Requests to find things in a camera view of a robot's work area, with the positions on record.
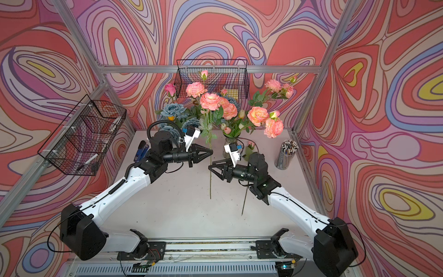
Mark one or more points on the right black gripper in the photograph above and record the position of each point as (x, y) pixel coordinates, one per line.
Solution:
(227, 170)

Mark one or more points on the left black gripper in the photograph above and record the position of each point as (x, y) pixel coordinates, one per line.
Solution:
(192, 155)

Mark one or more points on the light pink rose stem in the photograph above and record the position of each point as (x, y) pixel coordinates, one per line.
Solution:
(249, 150)

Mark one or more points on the pink peach rose spray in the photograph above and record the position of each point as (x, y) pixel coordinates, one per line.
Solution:
(208, 104)

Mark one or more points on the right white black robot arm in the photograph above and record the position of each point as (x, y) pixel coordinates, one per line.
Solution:
(329, 243)

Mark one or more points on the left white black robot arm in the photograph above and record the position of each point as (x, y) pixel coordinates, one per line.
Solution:
(81, 225)

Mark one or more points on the clear glass vase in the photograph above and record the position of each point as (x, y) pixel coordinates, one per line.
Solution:
(226, 142)

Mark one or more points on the peach rose bouquet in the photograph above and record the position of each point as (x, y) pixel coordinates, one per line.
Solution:
(234, 121)

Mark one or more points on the blue rose bouquet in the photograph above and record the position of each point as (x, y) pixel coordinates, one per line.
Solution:
(183, 117)

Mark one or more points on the blue black stapler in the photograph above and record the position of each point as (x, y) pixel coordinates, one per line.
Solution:
(142, 149)

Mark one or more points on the metal mesh pencil cup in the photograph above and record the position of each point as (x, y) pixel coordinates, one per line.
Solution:
(287, 151)

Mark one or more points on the magenta rose bud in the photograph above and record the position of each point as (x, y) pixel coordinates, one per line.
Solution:
(170, 90)

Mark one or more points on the yellow sponge in basket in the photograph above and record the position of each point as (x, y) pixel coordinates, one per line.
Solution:
(232, 93)

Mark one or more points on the white marker in basket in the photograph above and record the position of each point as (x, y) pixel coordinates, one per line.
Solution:
(87, 162)

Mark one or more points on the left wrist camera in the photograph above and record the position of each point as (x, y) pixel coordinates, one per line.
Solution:
(190, 134)

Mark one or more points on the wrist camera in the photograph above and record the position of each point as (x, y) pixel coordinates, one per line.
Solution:
(190, 134)
(234, 152)

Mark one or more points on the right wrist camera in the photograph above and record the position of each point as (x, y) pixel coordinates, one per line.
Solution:
(234, 152)

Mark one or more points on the back black wire basket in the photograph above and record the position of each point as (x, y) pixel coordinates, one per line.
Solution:
(223, 74)

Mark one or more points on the black wire basket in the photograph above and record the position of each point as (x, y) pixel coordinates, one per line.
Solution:
(91, 128)
(223, 74)

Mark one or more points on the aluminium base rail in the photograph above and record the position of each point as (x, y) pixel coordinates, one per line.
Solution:
(224, 257)

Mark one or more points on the left black wire basket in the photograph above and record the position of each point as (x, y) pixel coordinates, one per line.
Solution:
(91, 128)

